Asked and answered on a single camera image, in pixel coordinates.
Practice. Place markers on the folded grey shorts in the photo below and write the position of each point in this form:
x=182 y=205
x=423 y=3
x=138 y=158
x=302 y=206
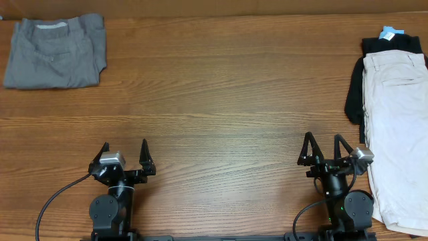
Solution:
x=63 y=53

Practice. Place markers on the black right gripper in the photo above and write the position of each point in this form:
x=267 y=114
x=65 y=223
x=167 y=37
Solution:
x=328 y=167

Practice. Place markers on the light blue tag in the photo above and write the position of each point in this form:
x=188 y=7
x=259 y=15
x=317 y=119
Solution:
x=389 y=33

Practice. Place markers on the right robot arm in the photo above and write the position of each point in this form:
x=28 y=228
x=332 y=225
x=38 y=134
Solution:
x=349 y=211

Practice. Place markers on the black garment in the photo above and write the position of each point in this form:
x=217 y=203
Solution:
x=354 y=102

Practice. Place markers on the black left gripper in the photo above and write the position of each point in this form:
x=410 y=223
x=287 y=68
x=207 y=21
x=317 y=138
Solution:
x=140 y=177

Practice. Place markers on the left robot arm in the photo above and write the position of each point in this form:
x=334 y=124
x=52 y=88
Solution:
x=111 y=213

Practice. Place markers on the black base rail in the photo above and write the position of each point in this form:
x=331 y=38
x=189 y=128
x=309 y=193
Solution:
x=302 y=236

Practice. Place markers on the beige shorts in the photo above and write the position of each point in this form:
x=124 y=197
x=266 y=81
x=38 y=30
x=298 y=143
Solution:
x=395 y=117

